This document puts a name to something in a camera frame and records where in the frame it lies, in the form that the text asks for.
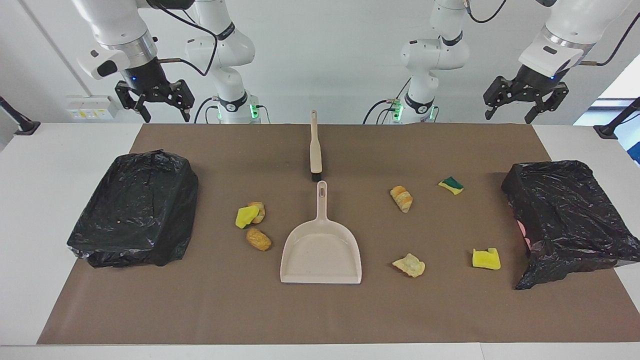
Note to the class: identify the small striped bread piece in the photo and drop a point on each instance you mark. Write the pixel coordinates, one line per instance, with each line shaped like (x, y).
(260, 212)

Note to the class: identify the brown fried nugget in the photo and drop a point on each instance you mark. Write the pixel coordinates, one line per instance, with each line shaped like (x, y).
(258, 239)

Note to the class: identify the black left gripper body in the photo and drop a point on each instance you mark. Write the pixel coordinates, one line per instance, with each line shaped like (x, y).
(535, 80)

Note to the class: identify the right black trash bag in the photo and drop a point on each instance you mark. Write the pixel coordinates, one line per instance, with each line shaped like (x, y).
(135, 210)

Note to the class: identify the yellow sponge wedge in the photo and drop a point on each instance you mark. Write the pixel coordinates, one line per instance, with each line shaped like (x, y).
(245, 218)

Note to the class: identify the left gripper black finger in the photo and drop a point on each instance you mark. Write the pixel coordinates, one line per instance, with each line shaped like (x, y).
(495, 95)
(555, 100)

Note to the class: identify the L-shaped yellow sponge piece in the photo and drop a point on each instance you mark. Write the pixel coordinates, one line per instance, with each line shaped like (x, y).
(487, 260)

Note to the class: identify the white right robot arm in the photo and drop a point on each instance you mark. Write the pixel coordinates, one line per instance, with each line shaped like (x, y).
(115, 25)

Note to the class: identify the beige plastic dustpan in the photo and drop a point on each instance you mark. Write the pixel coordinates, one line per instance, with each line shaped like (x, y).
(320, 250)

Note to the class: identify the white wall socket box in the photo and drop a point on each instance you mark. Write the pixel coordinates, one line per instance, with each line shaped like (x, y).
(90, 107)

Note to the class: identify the black trash bag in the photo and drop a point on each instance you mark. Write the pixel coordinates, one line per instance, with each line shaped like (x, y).
(565, 215)
(135, 210)

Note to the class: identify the left black trash bag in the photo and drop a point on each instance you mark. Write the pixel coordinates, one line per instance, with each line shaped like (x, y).
(565, 215)

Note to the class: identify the pale flaky bread piece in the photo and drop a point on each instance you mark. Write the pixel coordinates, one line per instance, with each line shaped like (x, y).
(410, 266)

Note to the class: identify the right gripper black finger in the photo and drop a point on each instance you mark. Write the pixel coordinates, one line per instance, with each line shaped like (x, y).
(127, 95)
(185, 95)

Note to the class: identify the orange striped croissant piece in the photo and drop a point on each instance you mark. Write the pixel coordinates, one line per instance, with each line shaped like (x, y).
(401, 199)

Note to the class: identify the brown table mat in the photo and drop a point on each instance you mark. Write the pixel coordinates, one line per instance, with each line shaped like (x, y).
(320, 310)

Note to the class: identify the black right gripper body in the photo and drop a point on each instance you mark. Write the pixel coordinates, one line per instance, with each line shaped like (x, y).
(147, 77)

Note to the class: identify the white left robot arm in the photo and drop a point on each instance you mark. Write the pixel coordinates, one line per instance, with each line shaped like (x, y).
(570, 25)

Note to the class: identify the green and yellow sponge piece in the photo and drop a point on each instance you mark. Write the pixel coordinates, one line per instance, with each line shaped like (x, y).
(452, 186)

